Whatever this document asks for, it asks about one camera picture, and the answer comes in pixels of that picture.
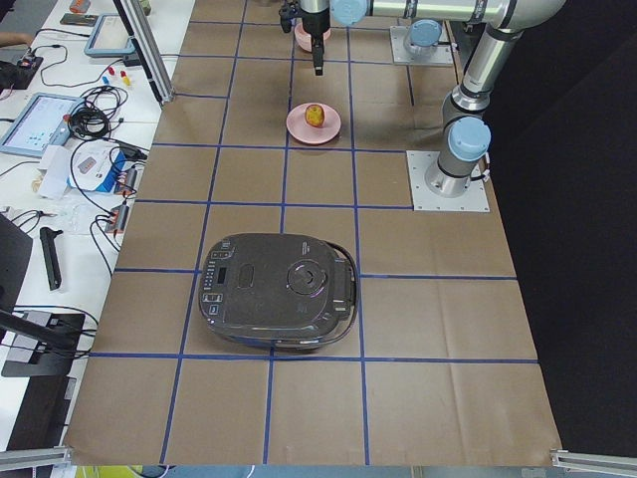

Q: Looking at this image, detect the black monitor stand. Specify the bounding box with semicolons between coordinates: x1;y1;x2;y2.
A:
1;217;85;377

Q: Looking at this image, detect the pink bowl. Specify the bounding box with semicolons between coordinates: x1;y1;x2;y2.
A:
295;23;331;53

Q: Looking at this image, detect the far teach pendant tablet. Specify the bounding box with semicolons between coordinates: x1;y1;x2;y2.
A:
84;14;134;58

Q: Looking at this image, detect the aluminium rail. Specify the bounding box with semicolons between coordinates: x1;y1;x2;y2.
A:
550;449;636;477
0;446;73;472

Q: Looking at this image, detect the front right aluminium rail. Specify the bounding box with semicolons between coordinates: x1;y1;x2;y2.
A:
550;449;636;477

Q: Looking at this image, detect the aluminium frame post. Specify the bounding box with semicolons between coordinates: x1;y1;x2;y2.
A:
113;0;175;106

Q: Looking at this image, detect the black bar tool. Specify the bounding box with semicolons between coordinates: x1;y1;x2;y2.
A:
39;226;63;291

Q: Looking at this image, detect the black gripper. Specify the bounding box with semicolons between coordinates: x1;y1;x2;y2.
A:
299;0;329;77

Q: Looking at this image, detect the dark grey rice cooker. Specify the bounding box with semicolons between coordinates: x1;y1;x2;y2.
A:
197;233;359;351

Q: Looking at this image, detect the near teach pendant tablet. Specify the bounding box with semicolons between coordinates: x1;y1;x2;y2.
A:
1;93;83;158

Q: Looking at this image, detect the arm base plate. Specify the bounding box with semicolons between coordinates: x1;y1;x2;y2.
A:
406;150;490;213
389;26;453;67

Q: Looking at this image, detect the black cable bundle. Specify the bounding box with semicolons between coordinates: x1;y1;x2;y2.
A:
67;85;125;140

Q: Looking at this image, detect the red yellow apple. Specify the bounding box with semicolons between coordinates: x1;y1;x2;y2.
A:
304;104;325;127

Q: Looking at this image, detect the pink plate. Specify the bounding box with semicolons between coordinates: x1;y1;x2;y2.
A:
286;103;341;145

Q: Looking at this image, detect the white blue box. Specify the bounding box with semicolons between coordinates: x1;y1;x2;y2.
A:
67;140;126;192

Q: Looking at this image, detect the teach pendant tablet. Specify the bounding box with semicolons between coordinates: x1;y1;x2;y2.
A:
84;14;134;58
1;93;83;158

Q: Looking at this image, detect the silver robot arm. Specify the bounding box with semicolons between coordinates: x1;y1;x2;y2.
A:
404;19;442;55
279;0;564;198

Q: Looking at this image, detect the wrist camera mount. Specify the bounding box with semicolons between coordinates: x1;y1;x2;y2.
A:
279;0;300;34

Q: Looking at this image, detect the front left aluminium rail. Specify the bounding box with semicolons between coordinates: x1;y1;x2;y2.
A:
0;446;73;472

